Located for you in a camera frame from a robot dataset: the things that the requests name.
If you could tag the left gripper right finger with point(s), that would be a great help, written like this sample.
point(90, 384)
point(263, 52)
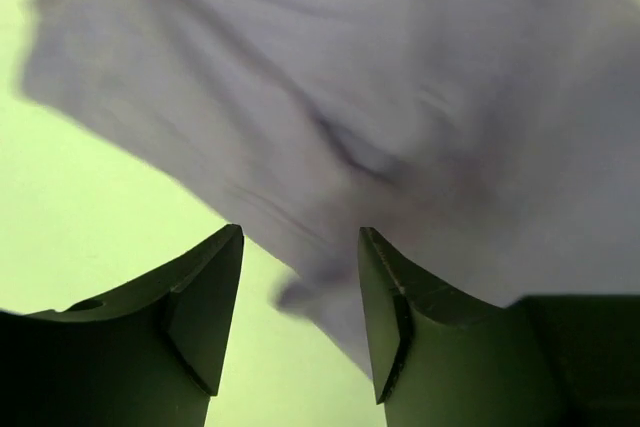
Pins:
point(440, 357)

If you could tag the purple t shirt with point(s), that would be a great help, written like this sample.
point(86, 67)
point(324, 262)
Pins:
point(493, 142)

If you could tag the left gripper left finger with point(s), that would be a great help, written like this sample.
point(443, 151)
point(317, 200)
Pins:
point(147, 353)

